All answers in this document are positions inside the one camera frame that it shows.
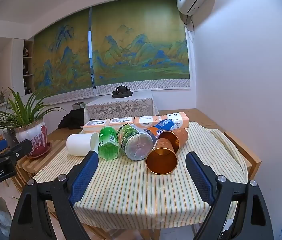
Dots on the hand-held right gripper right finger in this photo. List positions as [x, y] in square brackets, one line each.
[199, 177]

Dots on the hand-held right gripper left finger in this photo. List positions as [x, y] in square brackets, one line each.
[84, 177]

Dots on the copper metal cup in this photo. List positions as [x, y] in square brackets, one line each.
[162, 158]
[177, 137]

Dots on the white paper cup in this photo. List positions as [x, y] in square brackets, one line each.
[79, 144]

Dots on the red and white flower pot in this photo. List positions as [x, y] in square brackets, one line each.
[34, 140]

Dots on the wooden slatted rack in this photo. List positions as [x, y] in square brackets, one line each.
[30, 165]

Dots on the red pot saucer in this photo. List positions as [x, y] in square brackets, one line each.
[43, 152]

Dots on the green potted plant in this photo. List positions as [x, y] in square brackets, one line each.
[18, 112]

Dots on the green plastic bottle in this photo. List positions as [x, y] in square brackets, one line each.
[108, 143]

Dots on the striped yellow tablecloth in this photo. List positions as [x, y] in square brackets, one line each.
[131, 192]

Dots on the wooden table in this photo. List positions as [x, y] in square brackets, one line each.
[238, 145]

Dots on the orange tissue pack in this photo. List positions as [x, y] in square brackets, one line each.
[122, 121]
[94, 126]
[178, 118]
[147, 121]

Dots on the black cloth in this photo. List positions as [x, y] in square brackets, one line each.
[72, 120]

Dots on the clear bottle with green label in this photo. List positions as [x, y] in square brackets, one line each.
[136, 142]

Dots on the blue and orange labelled bottle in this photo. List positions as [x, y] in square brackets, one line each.
[159, 128]

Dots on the small metal box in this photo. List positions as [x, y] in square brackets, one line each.
[78, 105]

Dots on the white lace tablecloth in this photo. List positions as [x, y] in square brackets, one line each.
[119, 107]

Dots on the dark teapot set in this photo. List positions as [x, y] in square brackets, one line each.
[123, 91]

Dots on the narrow landscape painted blind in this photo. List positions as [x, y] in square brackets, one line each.
[63, 60]

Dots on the wide landscape painted blind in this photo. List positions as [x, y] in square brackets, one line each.
[141, 47]

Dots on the wall shelf niche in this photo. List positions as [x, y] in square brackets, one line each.
[27, 67]

